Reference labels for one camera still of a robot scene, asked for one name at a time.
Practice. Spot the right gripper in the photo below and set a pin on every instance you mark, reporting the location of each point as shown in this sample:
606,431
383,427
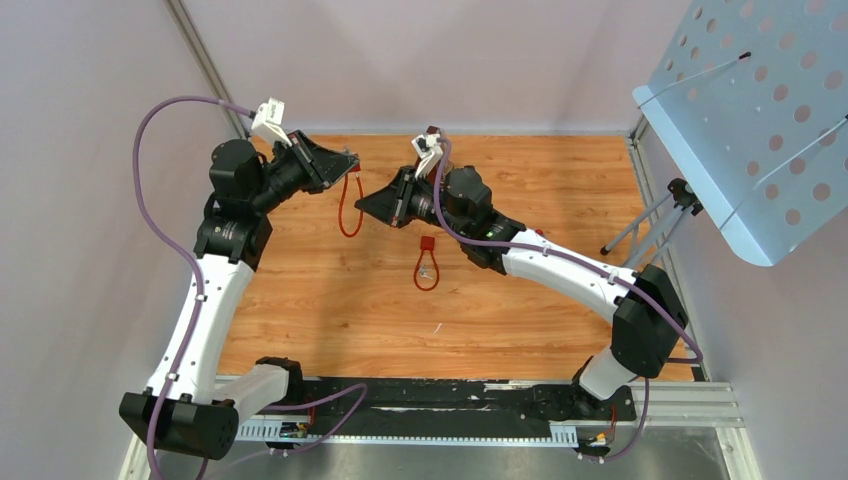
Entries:
389,207

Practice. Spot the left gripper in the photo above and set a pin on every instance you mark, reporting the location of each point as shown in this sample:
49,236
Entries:
335,163

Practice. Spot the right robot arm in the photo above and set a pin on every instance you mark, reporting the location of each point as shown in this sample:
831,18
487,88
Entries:
642,307

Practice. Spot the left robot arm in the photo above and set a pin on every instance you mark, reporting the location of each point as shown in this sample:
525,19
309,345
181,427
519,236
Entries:
181,409

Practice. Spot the silver keys of upper lock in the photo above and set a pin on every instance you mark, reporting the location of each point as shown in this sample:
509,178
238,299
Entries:
425,272

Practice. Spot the brown wooden metronome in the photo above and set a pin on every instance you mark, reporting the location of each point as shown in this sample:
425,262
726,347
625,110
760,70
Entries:
433,152

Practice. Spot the blue perforated metal stand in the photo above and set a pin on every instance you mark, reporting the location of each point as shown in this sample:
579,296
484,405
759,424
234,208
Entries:
750,101

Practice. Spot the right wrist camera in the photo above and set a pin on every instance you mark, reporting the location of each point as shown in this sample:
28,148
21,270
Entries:
418,143

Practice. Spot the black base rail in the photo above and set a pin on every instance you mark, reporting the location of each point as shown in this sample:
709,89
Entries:
434,409

